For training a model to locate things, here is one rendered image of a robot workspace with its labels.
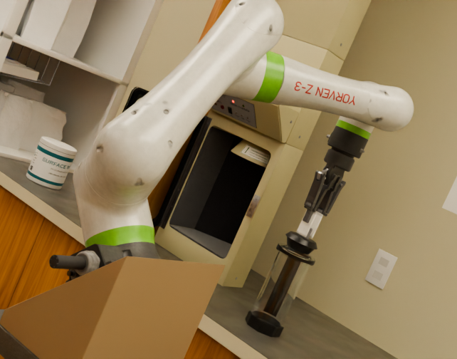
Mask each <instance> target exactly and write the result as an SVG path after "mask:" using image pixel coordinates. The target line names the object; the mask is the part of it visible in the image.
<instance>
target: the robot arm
mask: <svg viewBox="0 0 457 359"><path fill-rule="evenodd" d="M283 29H284V18H283V12H282V11H281V8H280V7H279V5H278V3H277V2H276V1H275V0H231V1H230V3H229V4H228V5H227V7H226V8H225V9H224V11H223V13H222V14H221V15H220V17H219V18H218V19H217V21H216V22H215V24H214V25H213V26H212V27H211V29H210V30H209V31H208V33H207V34H206V35H205V36H204V37H203V38H202V39H201V41H200V42H199V43H198V44H197V45H196V47H195V48H194V49H193V50H192V51H191V52H190V53H189V55H188V56H187V57H186V58H185V59H184V60H183V61H182V62H181V63H180V64H179V65H178V66H177V67H176V68H175V69H174V70H173V71H172V72H171V73H170V74H169V75H168V76H167V77H165V78H164V79H163V80H162V81H161V82H160V83H159V84H157V85H156V86H155V87H154V88H153V89H151V91H150V92H148V93H147V94H146V95H145V96H143V97H142V98H141V99H139V100H138V101H137V102H136V103H135V104H134V105H132V106H131V107H129V108H128V109H127V110H126V111H124V112H123V113H121V114H120V115H118V116H117V117H116V118H115V119H113V120H112V121H110V122H109V123H108V124H107V125H106V126H105V127H104V128H103V129H102V130H101V131H100V132H99V134H98V136H97V138H96V140H95V142H94V144H93V146H92V149H91V151H90V153H89V155H88V156H87V157H86V158H85V159H84V160H82V161H81V163H80V164H79V165H78V166H77V167H76V169H75V171H74V173H73V184H74V188H75V196H76V201H77V205H78V211H79V216H80V223H81V227H82V231H83V238H84V242H85V249H82V250H80V251H78V252H76V253H74V254H72V255H70V256H64V255H52V256H51V258H50V260H49V264H50V267H51V268H53V269H69V271H67V275H68V276H69V279H68V280H67V281H66V282H69V281H71V280H73V279H76V278H78V277H80V276H82V275H85V274H87V273H90V272H91V271H94V270H96V269H99V268H101V267H103V266H105V265H108V264H110V263H112V262H114V261H117V260H119V259H121V258H124V257H126V256H134V257H142V258H151V259H160V257H159V254H158V253H157V250H156V246H155V243H154V225H153V222H152V216H151V213H150V209H149V203H148V200H147V198H148V196H149V195H150V193H151V192H152V190H153V189H154V188H155V187H156V186H157V184H158V182H159V181H160V180H161V178H162V177H163V176H164V174H165V172H166V171H167V169H168V168H169V166H170V165H171V163H172V161H173V159H174V158H175V157H176V155H177V153H178V151H179V150H180V149H181V147H182V145H183V144H184V143H185V142H186V140H187V138H188V137H189V136H190V135H191V133H192V132H193V130H194V129H195V127H196V126H197V125H198V124H199V122H200V121H201V119H202V118H203V117H204V116H205V114H207V112H208V111H209V110H210V109H211V107H212V106H213V105H214V103H215V102H216V101H217V100H218V99H219V98H220V97H221V96H222V95H229V96H233V97H236V98H243V99H246V100H254V101H258V102H263V103H272V104H277V105H287V106H293V107H299V108H307V109H312V110H319V111H322V112H326V113H332V114H335V115H340V117H339V119H338V121H337V124H336V126H335V129H334V130H333V132H332V133H331V135H327V136H326V138H329V140H328V143H327V144H328V145H329V146H331V147H332V148H331V149H329V150H328V151H327V153H326V156H325V158H324V161H325V162H326V163H327V164H326V165H325V167H324V168H323V170H322V171H318V170H317V171H316V172H315V178H314V180H313V183H312V186H311V188H310V191H309V193H308V196H307V198H306V200H305V203H304V208H306V209H307V210H306V212H305V215H304V217H303V219H302V221H301V223H300V226H299V227H298V230H297V231H296V232H297V233H298V234H300V235H302V236H304V237H306V236H307V235H308V232H309V230H310V228H312V232H311V234H310V238H311V239H312V238H313V237H314V235H315V232H316V230H317V228H318V226H319V224H320V221H321V219H322V217H323V215H324V216H327V214H329V213H330V210H331V209H332V206H333V204H334V203H335V201H336V199H337V197H338V195H339V193H340V191H341V189H342V188H343V187H344V186H345V184H346V182H345V181H343V180H342V178H343V176H344V173H345V171H346V172H350V170H351V169H352V166H353V164H354V157H356V158H358V159H359V158H360V157H361V155H362V153H364V148H365V146H366V144H367V142H368V140H369V137H370V135H371V134H372V131H373V129H374V128H378V129H380V130H383V131H387V132H393V131H397V130H400V129H402V128H404V127H405V126H406V125H407V124H408V123H409V122H410V120H411V119H412V116H413V114H414V104H413V101H412V99H411V97H410V95H409V94H408V93H407V92H406V91H405V90H403V89H401V88H398V87H394V86H387V85H379V84H377V83H374V82H371V81H358V80H353V79H349V78H345V77H342V76H337V75H334V74H331V73H328V72H325V71H322V70H319V69H316V68H313V67H311V66H307V65H305V64H303V63H300V62H298V61H295V60H293V59H291V58H288V57H285V56H282V55H280V54H277V53H274V52H272V51H270V50H271V49H272V48H273V47H274V46H275V45H276V44H277V42H279V40H280V37H281V36H282V33H283ZM326 213H327V214H326Z"/></svg>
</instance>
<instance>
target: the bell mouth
mask: <svg viewBox="0 0 457 359"><path fill-rule="evenodd" d="M231 151H232V152H233V153H234V154H236V155H238V156H240V157H242V158H244V159H246V160H249V161H251V162H253V163H256V164H257V165H260V166H262V167H265V168H266V167H267V165H268V162H269V160H270V152H269V151H268V150H266V149H264V148H262V147H259V146H257V145H255V144H253V143H252V142H249V141H247V140H244V139H243V140H242V141H240V143H239V144H237V146H235V148H233V149H232V150H231Z"/></svg>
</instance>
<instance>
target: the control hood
mask: <svg viewBox="0 0 457 359"><path fill-rule="evenodd" d="M240 99H242V100H245V101H247V102H249V103H252V104H254V108H255V115H256V127H257V128H254V127H252V126H250V125H248V124H245V123H243V122H241V121H240V120H237V119H235V118H232V117H230V116H228V115H226V114H223V113H221V112H219V111H217V110H214V109H213V108H211V109H210V110H212V111H214V112H216V113H218V114H221V115H223V116H225V117H227V118H230V119H232V120H234V121H236V122H238V123H240V124H242V125H245V126H247V127H249V128H252V129H254V130H256V131H258V132H261V133H263V134H264V135H267V136H269V137H271V138H273V139H276V140H278V141H280V142H283V143H285V142H286V141H287V139H288V136H289V134H290V131H291V130H292V128H293V126H294V123H295V121H296V119H297V116H298V114H299V113H298V112H297V111H295V110H293V109H291V108H289V107H287V106H285V105H277V104H272V103H263V102H258V101H254V100H246V99H243V98H240Z"/></svg>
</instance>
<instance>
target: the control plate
mask: <svg viewBox="0 0 457 359"><path fill-rule="evenodd" d="M232 100H234V102H235V103H233V102H232ZM216 104H217V105H215V104H214V105H213V106H212V108H213V109H214V110H217V111H219V112H221V113H223V114H226V115H228V116H230V117H232V118H235V119H237V120H240V121H241V122H243V123H245V124H248V125H250V126H252V127H254V128H257V127H256V115H255V108H254V104H252V103H249V102H247V101H245V100H242V99H240V98H236V97H233V96H229V95H222V96H221V97H220V98H219V99H218V100H217V101H216ZM243 104H244V105H245V107H243V106H242V105H243ZM221 105H223V106H224V109H221ZM228 106H229V107H230V108H231V109H232V114H230V113H229V111H228ZM235 112H237V113H238V114H235ZM241 114H243V117H241ZM247 117H249V119H247Z"/></svg>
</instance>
